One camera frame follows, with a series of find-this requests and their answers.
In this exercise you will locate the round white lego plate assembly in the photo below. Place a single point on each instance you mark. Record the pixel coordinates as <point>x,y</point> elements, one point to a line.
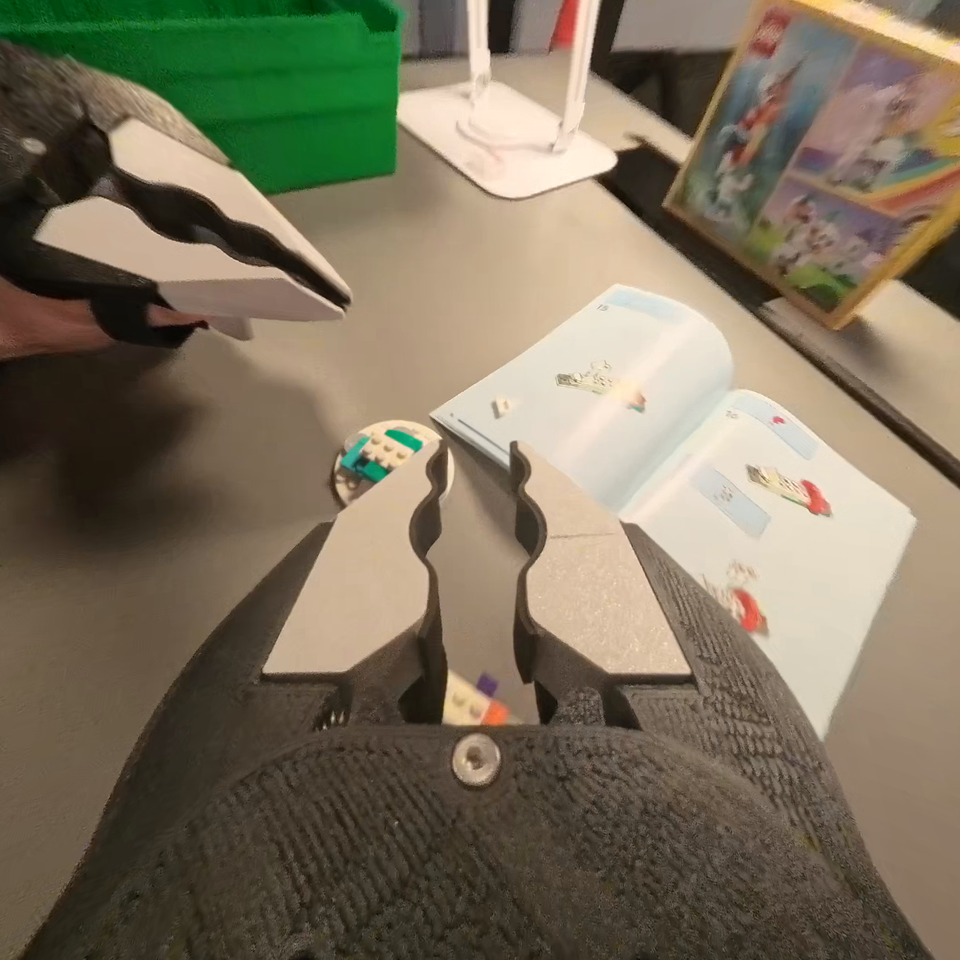
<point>375,450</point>

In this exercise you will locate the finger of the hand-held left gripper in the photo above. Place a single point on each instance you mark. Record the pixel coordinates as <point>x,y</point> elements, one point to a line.
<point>217,187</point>
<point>135,240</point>

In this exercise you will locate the red plastic cup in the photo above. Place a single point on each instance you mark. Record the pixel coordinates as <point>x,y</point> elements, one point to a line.
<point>562,22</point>

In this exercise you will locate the person's left hand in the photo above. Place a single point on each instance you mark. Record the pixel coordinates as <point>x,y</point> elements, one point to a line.
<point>45,322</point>

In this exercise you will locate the open lego instruction booklet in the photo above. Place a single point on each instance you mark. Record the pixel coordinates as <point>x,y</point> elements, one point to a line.
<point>660,390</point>

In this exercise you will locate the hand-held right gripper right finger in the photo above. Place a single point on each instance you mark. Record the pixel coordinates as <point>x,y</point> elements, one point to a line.
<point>600,600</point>

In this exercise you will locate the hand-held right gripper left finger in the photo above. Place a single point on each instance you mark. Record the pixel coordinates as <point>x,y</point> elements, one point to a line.
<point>345,600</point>

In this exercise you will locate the white stand with wooden board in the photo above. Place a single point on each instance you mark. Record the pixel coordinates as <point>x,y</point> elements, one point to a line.
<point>525,169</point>

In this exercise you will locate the long white lego assembly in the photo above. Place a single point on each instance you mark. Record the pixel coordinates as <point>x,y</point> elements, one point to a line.
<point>469,705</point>

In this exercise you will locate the green plastic bin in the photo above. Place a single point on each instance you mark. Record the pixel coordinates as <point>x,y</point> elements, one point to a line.
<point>300,90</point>

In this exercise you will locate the yellow lego set box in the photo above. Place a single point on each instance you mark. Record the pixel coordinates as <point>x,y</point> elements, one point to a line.
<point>810,150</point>

